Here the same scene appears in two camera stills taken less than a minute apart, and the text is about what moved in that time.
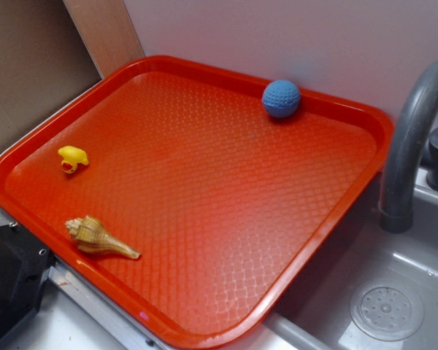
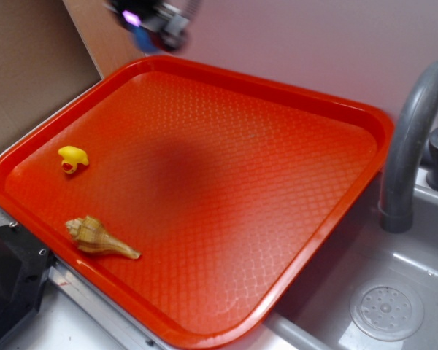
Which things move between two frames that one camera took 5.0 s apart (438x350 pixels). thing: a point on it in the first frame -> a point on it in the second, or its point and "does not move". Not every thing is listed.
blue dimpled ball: x=281 y=98 -> x=144 y=40
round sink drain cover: x=386 y=310 does not move
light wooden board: x=107 y=32 does not move
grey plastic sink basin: x=370 y=289 does not move
